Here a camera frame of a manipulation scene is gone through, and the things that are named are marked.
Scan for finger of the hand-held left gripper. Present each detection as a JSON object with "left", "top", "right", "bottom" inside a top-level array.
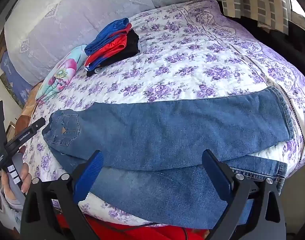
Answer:
[{"left": 28, "top": 117, "right": 46, "bottom": 138}]

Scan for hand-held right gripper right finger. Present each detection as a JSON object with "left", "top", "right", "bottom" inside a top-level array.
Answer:
[{"left": 202, "top": 149, "right": 286, "bottom": 240}]

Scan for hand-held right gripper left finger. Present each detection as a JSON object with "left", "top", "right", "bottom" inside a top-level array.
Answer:
[{"left": 20, "top": 150, "right": 104, "bottom": 240}]

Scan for blue denim pants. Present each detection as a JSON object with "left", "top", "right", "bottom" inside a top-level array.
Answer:
[{"left": 43, "top": 86, "right": 295, "bottom": 230}]

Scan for person's left forearm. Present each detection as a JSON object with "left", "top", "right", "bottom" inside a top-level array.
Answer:
[{"left": 0, "top": 186, "right": 27, "bottom": 228}]

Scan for person's left hand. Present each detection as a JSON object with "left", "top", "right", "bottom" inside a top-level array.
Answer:
[{"left": 19, "top": 146, "right": 32, "bottom": 195}]

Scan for blue printed board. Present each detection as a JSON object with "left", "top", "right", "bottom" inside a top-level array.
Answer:
[{"left": 0, "top": 51, "right": 33, "bottom": 108}]

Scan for folded floral blanket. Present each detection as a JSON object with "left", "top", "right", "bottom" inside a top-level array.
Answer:
[{"left": 35, "top": 44, "right": 88, "bottom": 102}]

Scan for red cloth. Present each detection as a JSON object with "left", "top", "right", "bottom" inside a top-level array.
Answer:
[{"left": 55, "top": 212, "right": 214, "bottom": 240}]

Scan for folded red garment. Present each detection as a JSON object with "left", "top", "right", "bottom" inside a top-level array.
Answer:
[{"left": 86, "top": 23, "right": 132, "bottom": 67}]

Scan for lilac lace cover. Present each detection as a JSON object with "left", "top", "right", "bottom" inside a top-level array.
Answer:
[{"left": 4, "top": 0, "right": 218, "bottom": 87}]

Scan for purple floral bedspread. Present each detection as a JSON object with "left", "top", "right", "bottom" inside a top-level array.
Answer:
[{"left": 23, "top": 0, "right": 305, "bottom": 230}]

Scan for folded blue garment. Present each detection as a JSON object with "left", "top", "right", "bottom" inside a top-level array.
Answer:
[{"left": 84, "top": 18, "right": 130, "bottom": 55}]

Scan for red blue folded clothes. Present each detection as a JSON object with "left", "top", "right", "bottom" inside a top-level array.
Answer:
[{"left": 86, "top": 29, "right": 140, "bottom": 77}]

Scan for checked beige curtain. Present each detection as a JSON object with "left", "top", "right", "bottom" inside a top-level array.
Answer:
[{"left": 221, "top": 0, "right": 293, "bottom": 33}]

